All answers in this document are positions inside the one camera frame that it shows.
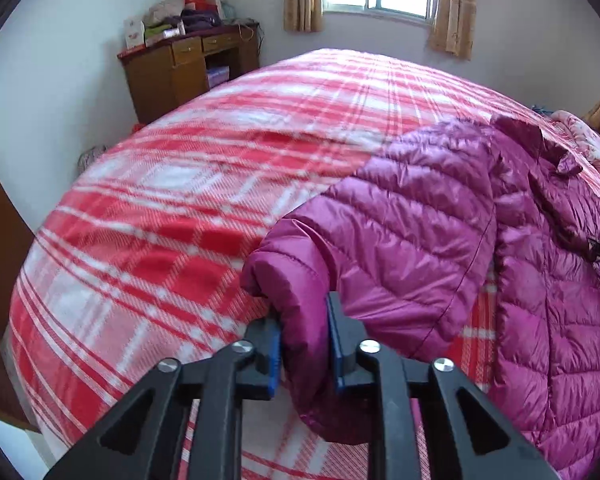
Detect red plaid bed sheet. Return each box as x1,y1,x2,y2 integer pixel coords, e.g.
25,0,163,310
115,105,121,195
7,47,600,480

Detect magenta puffer jacket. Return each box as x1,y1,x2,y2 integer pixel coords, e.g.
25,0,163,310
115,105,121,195
240,115,600,480

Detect purple folded clothes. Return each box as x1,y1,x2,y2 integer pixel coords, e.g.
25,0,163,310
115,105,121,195
180,7,222,32

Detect blue box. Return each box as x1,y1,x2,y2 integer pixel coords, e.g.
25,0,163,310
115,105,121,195
205,66,231,89

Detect pink floral quilt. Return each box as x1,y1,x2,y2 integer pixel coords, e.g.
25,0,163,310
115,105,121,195
550,110,600,183

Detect brown wooden door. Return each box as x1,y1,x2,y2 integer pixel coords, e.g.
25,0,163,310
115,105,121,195
0,150,37,431

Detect white paper bag red print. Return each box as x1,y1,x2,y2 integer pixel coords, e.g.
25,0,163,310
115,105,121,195
124,16,147,51

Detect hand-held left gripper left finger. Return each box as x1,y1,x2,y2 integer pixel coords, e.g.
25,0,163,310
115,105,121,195
45,316,282,480

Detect wooden desk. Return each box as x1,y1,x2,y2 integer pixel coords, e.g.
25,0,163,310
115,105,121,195
117,22,261,126

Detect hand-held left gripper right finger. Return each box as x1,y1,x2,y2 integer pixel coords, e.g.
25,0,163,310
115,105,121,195
326,291,561,480

